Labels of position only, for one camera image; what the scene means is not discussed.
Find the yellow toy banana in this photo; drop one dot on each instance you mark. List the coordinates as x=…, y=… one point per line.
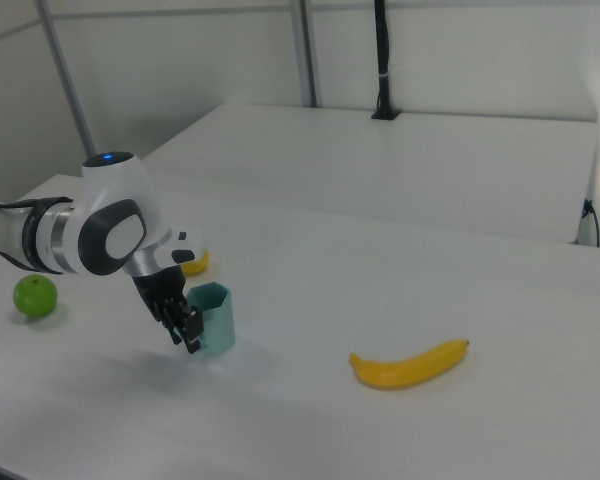
x=405, y=372

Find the slanted grey metal frame post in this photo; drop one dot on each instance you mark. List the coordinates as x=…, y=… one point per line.
x=67, y=85

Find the teal hexagonal mug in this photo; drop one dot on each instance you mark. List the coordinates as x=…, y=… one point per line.
x=220, y=320

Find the upright grey wall frame post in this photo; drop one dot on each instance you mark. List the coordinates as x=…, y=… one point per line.
x=305, y=50

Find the black camera stand pole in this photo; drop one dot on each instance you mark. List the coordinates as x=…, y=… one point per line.
x=383, y=45

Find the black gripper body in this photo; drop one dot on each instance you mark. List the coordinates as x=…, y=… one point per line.
x=162, y=287

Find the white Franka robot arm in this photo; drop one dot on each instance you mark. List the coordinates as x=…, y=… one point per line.
x=110, y=220

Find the white side table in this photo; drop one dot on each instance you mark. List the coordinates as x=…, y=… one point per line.
x=380, y=170

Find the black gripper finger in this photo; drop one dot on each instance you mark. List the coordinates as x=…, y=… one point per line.
x=193, y=330
x=172, y=320

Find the green toy apple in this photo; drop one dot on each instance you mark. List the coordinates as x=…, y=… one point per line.
x=35, y=296

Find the yellow toy starfruit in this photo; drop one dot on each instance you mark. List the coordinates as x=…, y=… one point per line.
x=199, y=265

